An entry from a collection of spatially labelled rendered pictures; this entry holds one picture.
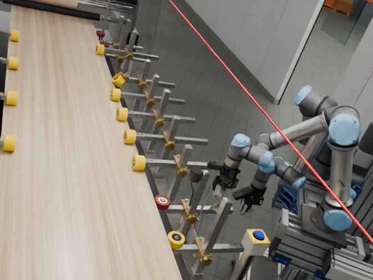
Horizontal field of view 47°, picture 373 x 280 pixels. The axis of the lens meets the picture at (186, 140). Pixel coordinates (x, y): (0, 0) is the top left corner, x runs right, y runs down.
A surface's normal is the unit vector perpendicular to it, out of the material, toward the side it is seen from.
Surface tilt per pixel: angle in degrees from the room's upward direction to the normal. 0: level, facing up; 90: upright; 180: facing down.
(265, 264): 0
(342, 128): 83
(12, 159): 0
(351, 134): 83
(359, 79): 90
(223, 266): 0
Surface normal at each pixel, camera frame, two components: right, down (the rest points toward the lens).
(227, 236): 0.29, -0.82
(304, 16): -0.91, -0.08
